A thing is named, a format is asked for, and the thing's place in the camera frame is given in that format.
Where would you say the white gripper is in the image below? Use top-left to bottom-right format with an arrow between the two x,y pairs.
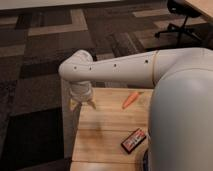
70,81 -> 96,111

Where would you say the dark blue ceramic bowl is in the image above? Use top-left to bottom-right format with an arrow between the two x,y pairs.
143,150 -> 148,171

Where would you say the red black snack box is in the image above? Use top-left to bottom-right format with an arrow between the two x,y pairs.
121,128 -> 146,154

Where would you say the wooden desk corner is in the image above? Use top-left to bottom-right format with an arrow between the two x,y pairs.
184,0 -> 213,23

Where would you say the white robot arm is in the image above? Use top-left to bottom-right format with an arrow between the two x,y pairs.
58,47 -> 213,171

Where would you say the orange carrot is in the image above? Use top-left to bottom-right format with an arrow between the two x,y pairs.
122,92 -> 141,109

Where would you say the black office chair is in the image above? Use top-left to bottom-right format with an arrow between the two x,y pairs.
154,0 -> 210,48

